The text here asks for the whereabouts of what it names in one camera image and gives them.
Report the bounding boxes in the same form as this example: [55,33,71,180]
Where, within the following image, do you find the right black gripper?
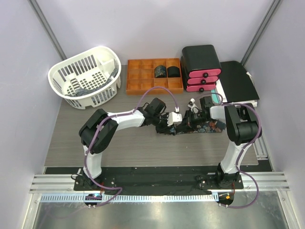
[177,109,210,132]

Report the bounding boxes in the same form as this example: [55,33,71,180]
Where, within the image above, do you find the floral navy tie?
[166,120,226,135]

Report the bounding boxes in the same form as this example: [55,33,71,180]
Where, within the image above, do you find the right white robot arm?
[182,97,262,188]

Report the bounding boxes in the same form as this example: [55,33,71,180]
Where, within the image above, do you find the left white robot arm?
[79,98,175,190]

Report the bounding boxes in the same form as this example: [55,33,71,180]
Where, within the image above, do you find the white teal booklet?
[211,80,258,107]

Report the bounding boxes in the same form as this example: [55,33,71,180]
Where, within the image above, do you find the rolled black tie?
[167,66,180,78]

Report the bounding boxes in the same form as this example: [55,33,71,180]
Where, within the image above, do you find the black pink drawer unit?
[180,44,222,92]

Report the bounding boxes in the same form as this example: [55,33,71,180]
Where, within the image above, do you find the black folder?
[219,61,260,103]

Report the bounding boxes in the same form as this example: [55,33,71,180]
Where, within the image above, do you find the rolled dark patterned tie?
[154,65,167,78]

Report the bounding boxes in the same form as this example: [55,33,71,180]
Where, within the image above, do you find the orange compartment tray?
[126,58,184,95]

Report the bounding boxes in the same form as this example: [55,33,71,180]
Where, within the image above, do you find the white plastic basket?
[48,46,122,110]

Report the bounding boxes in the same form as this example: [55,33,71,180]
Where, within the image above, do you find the blue patterned tie in basket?
[74,68,118,97]

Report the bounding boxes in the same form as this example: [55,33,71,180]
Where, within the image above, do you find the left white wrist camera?
[167,107,183,126]

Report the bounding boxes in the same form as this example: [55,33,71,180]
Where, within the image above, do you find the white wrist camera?
[167,107,183,126]
[187,98,198,111]

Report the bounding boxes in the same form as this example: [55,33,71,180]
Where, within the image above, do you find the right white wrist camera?
[187,98,198,111]

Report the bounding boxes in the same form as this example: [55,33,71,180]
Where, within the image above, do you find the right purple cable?
[194,93,263,209]

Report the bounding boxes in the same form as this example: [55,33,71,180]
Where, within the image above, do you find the purple cable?
[83,86,181,208]
[194,93,263,209]

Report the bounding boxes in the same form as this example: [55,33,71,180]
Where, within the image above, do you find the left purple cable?
[83,86,181,208]

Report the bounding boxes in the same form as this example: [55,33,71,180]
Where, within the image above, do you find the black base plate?
[72,166,244,195]

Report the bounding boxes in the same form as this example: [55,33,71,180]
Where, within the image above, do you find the white slotted cable duct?
[40,192,219,203]

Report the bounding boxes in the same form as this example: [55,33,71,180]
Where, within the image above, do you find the aluminium frame rail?
[30,174,77,193]

